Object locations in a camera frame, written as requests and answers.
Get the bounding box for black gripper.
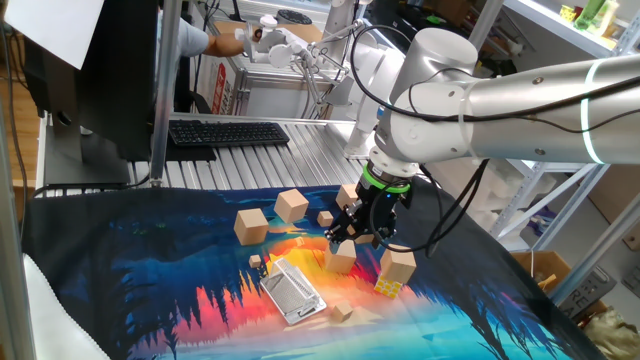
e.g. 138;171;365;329
324;174;409;251

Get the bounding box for person forearm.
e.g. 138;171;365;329
203;31;246;58

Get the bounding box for Rubik's cube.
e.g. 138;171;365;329
373;273;404;300

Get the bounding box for silver metal mesh holder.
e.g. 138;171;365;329
259;257;328;327

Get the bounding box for white foam pieces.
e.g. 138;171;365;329
429;158;516;231

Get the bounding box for black keyboard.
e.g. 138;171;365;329
167;119;292;149

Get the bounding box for cardboard box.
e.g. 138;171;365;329
510;249;572;296

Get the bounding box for colourful forest print cloth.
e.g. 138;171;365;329
20;175;609;360

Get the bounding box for black round disc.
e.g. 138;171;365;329
277;8;314;26

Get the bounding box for grey lettered plate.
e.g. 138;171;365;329
558;267;618;319

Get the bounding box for crumpled plastic bag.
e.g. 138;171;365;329
582;305;640;360

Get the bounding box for white metal shelf rack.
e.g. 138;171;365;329
467;0;640;307

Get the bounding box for black computer monitor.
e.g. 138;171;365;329
22;0;160;187

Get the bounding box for green yellow bottles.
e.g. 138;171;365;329
573;0;621;37

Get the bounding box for white paper sheet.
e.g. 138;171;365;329
3;0;106;71

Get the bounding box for green wrist adapter ring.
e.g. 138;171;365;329
362;163;412;195

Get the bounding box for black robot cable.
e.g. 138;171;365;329
348;23;640;259

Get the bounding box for aluminium vertical post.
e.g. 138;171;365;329
148;0;183;189

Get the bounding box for black monitor cable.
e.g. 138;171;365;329
32;172;152;200

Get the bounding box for grey frame post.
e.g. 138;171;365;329
0;99;37;360

